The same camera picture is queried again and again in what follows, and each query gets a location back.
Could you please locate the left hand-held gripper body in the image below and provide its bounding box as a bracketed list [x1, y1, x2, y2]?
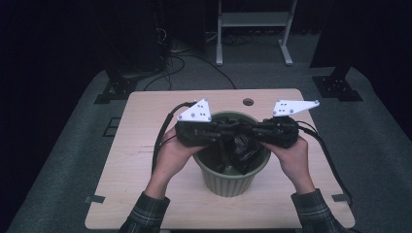
[175, 98, 218, 148]

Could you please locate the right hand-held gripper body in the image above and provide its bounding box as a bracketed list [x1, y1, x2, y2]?
[262, 99, 321, 150]

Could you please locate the black plastic garbage bag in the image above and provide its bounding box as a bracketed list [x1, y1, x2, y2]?
[223, 129, 264, 175]

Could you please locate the green ribbed plastic bin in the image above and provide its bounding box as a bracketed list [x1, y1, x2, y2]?
[192, 111, 272, 198]

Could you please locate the person's right hand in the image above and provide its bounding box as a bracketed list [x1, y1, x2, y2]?
[262, 135, 311, 185]

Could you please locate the person's left hand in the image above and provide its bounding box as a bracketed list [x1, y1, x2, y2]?
[154, 127, 208, 183]

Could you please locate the black stand base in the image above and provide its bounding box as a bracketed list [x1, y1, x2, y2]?
[93, 76, 139, 105]
[311, 66, 363, 103]

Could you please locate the dark equipment rack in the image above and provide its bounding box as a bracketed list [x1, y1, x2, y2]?
[106, 0, 169, 74]

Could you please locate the left hand-held gripper cable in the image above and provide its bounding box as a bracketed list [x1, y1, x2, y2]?
[151, 101, 198, 176]

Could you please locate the black floor cable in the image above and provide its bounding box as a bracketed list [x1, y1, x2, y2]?
[168, 52, 237, 90]

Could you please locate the white metal stand frame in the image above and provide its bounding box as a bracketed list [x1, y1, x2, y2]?
[216, 0, 298, 67]

